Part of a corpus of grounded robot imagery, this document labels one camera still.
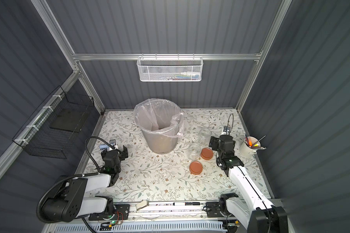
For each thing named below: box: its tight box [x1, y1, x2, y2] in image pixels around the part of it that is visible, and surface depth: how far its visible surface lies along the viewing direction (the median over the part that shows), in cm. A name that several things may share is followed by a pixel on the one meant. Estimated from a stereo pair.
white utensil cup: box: [239, 135, 262, 158], surface depth 90 cm
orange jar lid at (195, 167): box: [189, 160, 203, 176], surface depth 90 cm
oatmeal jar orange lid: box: [188, 142, 202, 161], surface depth 95 cm
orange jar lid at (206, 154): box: [200, 147, 214, 161], surface depth 96 cm
